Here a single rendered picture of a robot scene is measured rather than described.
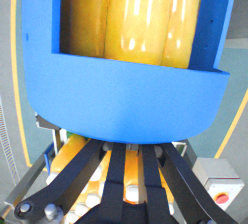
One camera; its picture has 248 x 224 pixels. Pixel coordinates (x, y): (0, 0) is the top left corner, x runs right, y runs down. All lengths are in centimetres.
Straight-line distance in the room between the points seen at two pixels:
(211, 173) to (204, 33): 34
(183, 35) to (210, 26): 10
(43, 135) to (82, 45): 183
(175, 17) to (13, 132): 221
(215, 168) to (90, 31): 44
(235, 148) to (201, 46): 193
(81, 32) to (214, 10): 22
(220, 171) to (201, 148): 144
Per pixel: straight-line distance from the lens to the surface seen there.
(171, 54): 19
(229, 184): 45
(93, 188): 47
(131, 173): 42
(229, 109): 178
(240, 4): 89
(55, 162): 45
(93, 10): 19
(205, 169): 45
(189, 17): 21
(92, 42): 18
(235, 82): 170
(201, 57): 29
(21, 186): 71
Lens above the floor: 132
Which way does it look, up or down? 69 degrees down
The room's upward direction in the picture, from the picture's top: 171 degrees counter-clockwise
